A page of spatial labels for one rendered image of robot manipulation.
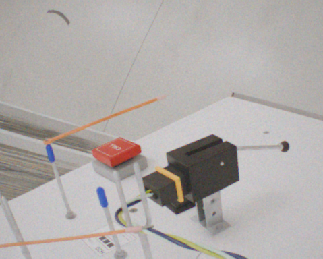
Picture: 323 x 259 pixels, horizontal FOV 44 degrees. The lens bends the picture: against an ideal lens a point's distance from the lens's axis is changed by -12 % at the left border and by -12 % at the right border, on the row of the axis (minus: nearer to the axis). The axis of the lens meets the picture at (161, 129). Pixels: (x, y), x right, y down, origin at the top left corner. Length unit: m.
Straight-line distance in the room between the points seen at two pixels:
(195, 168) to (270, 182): 0.15
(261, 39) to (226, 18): 0.28
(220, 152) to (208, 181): 0.03
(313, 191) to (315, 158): 0.08
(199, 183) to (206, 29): 1.87
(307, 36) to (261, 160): 1.31
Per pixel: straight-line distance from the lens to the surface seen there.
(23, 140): 1.12
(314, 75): 1.77
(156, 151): 0.65
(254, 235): 0.45
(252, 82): 1.94
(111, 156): 0.58
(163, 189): 0.40
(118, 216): 0.37
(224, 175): 0.43
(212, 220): 0.46
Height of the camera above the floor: 1.47
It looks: 41 degrees down
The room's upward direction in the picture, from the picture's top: 72 degrees counter-clockwise
